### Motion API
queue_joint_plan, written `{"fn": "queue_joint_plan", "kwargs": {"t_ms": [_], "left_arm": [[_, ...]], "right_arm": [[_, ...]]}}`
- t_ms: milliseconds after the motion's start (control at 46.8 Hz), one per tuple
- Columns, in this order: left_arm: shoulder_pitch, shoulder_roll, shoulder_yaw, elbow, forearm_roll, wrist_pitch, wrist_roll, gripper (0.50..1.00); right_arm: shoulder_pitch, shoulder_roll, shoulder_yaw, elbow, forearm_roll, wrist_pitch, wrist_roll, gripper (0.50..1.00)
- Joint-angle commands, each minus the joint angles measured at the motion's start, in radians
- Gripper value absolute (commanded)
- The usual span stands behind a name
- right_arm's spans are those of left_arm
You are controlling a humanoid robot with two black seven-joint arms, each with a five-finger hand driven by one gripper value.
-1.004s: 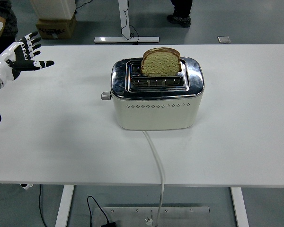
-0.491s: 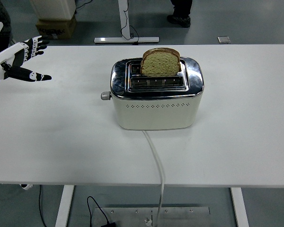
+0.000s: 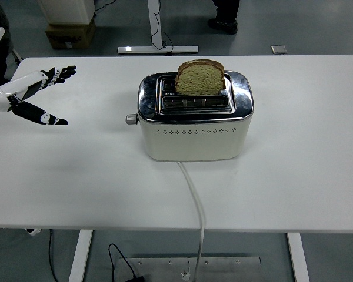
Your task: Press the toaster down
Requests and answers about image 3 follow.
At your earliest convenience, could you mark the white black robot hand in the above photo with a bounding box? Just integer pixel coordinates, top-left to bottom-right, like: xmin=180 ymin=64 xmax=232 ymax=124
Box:
xmin=0 ymin=65 xmax=77 ymax=126

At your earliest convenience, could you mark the cream chrome toaster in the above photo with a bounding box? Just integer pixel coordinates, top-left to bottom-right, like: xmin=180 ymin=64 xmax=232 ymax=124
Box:
xmin=137 ymin=70 xmax=255 ymax=162

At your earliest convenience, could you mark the person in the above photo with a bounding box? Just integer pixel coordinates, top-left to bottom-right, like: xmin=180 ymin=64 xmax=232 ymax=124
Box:
xmin=207 ymin=0 xmax=241 ymax=35
xmin=0 ymin=0 xmax=12 ymax=92

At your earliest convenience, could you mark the brown cardboard box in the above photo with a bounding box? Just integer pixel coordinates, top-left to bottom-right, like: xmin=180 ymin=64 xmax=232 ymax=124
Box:
xmin=44 ymin=19 xmax=96 ymax=50

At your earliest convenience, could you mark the white cabinet box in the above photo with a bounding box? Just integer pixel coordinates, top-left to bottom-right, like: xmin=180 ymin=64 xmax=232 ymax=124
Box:
xmin=37 ymin=0 xmax=96 ymax=26

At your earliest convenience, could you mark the white desk stand foot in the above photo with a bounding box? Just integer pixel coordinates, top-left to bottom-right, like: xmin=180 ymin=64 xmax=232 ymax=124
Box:
xmin=117 ymin=0 xmax=199 ymax=55

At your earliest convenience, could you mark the white table leg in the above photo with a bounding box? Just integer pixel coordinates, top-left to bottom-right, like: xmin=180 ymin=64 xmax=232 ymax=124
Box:
xmin=68 ymin=230 xmax=94 ymax=282
xmin=286 ymin=232 xmax=310 ymax=282

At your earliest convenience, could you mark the brown bread slice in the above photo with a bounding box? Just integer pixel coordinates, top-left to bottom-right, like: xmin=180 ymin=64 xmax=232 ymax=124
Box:
xmin=174 ymin=59 xmax=225 ymax=96

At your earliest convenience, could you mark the grey metal plate with screws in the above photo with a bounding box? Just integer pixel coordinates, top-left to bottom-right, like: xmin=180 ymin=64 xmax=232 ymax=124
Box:
xmin=117 ymin=256 xmax=262 ymax=282

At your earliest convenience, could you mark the thin black hanging cable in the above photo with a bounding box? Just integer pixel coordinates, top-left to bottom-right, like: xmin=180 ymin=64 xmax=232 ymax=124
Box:
xmin=48 ymin=229 xmax=59 ymax=282

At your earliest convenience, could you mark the black cable on stand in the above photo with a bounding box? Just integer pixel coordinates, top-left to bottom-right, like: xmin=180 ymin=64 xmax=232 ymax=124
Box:
xmin=151 ymin=0 xmax=175 ymax=56

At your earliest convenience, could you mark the black cable with adapter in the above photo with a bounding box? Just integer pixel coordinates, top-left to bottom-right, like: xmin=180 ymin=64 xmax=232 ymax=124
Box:
xmin=107 ymin=243 xmax=146 ymax=282

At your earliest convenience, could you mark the white toaster power cable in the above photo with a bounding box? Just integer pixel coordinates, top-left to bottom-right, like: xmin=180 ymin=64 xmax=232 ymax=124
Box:
xmin=177 ymin=161 xmax=207 ymax=280

